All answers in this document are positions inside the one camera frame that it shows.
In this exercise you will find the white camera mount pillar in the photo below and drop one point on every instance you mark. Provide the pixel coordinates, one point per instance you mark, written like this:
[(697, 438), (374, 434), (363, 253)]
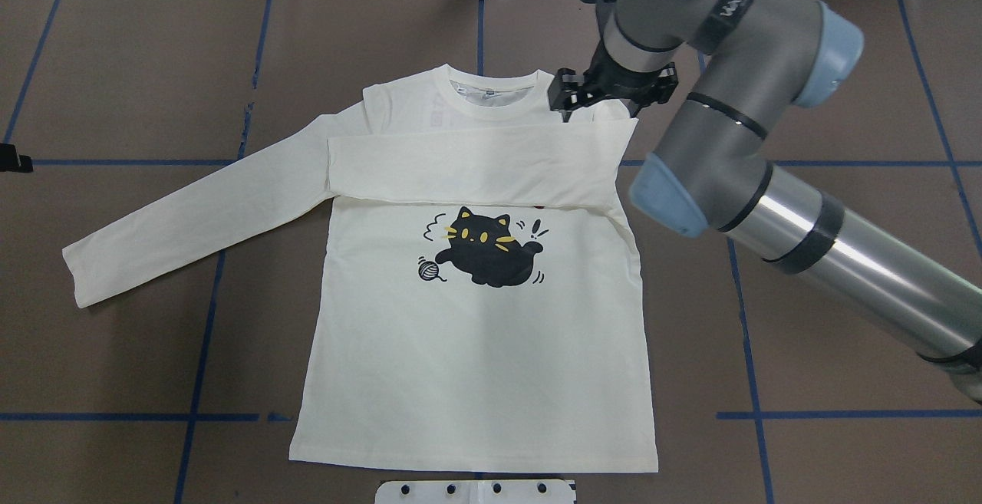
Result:
[(478, 491)]

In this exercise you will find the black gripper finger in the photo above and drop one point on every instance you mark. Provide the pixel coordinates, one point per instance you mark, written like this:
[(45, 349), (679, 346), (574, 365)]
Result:
[(12, 161)]

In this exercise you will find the cream long-sleeve cat shirt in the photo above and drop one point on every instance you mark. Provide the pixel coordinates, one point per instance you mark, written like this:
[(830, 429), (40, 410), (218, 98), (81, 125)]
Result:
[(481, 301)]

